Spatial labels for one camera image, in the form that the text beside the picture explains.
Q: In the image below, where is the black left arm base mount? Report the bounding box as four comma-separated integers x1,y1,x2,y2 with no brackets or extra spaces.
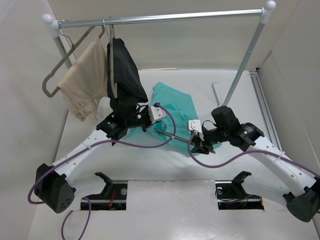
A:
87,172,128,211

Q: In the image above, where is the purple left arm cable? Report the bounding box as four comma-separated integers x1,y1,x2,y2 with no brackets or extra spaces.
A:
27,102,178,240

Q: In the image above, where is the grey hanger with beige shirt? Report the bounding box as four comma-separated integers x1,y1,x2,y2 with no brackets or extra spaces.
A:
41,24,106,98

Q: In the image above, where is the beige shirt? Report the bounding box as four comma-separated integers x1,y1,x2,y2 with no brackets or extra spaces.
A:
57,37,108,122

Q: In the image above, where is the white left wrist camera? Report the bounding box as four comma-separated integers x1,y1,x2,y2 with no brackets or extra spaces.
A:
148,105,166,125

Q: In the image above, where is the metal clothes rack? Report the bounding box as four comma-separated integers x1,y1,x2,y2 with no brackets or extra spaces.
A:
42,0,277,106

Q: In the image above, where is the grey clothes hanger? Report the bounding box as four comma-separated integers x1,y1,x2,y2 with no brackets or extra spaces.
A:
154,128,188,144

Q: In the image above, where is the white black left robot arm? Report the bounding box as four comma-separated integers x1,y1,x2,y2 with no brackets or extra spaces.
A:
27,102,167,214

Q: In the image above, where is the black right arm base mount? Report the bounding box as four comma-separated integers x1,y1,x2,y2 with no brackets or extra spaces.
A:
214,171,265,211

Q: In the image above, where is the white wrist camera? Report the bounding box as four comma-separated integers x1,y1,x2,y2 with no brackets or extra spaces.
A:
148,105,166,125
187,119,204,141

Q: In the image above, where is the grey hanger with black shirt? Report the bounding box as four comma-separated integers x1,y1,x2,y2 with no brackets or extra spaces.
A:
102,17,118,99

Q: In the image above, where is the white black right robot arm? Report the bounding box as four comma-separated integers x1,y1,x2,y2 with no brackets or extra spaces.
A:
187,106,320,223

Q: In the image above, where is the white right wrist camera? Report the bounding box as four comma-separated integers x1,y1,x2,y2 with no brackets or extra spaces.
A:
187,119,204,141

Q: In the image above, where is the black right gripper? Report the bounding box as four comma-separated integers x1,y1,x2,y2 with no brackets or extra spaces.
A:
189,127,229,155

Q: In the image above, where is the teal t shirt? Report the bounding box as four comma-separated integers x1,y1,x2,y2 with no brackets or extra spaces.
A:
124,82,199,146

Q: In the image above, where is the black shirt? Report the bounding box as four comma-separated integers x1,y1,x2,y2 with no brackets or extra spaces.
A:
107,38,148,113

